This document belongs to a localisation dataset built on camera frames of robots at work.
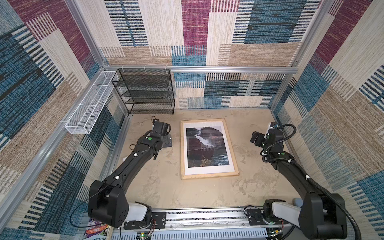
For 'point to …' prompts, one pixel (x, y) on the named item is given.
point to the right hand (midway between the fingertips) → (260, 137)
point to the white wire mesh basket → (81, 121)
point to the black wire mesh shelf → (145, 91)
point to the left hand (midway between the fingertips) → (160, 138)
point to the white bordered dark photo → (206, 146)
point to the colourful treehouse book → (96, 230)
